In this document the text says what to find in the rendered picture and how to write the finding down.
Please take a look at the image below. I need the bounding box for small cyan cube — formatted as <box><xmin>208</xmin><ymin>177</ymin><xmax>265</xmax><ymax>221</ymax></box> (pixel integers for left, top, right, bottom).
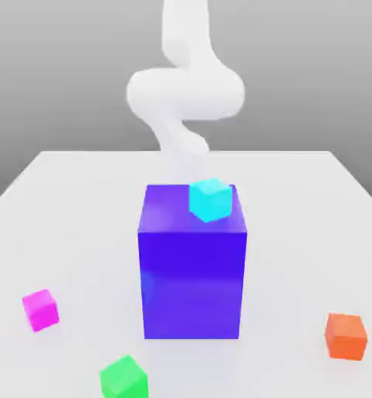
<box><xmin>188</xmin><ymin>177</ymin><xmax>233</xmax><ymax>224</ymax></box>

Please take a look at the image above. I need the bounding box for small magenta cube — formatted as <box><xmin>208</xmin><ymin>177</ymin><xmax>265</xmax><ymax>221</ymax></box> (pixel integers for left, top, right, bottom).
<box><xmin>21</xmin><ymin>288</ymin><xmax>61</xmax><ymax>333</ymax></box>

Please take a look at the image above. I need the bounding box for small green cube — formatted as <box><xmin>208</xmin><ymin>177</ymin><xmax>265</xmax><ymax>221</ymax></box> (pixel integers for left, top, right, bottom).
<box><xmin>99</xmin><ymin>354</ymin><xmax>150</xmax><ymax>398</ymax></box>

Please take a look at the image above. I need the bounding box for small orange cube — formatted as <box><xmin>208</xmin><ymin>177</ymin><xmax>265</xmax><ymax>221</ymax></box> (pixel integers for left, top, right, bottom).
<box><xmin>324</xmin><ymin>312</ymin><xmax>369</xmax><ymax>362</ymax></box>

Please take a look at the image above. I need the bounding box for large purple box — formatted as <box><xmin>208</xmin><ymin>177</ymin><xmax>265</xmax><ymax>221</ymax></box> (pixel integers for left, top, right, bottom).
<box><xmin>137</xmin><ymin>183</ymin><xmax>248</xmax><ymax>340</ymax></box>

